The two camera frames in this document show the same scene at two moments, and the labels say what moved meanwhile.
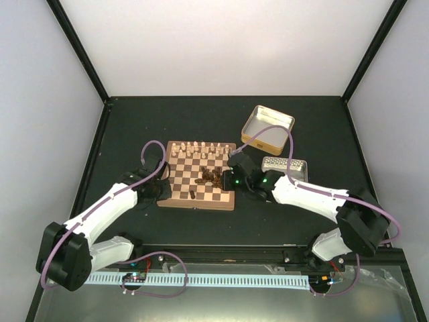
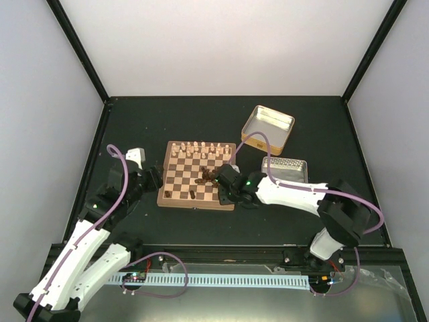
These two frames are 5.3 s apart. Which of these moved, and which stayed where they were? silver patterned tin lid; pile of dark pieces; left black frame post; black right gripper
Moved: black right gripper
Stayed: left black frame post; silver patterned tin lid; pile of dark pieces
